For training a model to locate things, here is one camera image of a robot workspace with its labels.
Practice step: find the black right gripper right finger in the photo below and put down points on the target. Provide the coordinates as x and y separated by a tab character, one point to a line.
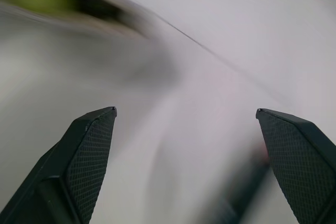
296	166

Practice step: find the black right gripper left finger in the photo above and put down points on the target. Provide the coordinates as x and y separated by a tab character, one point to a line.
78	161

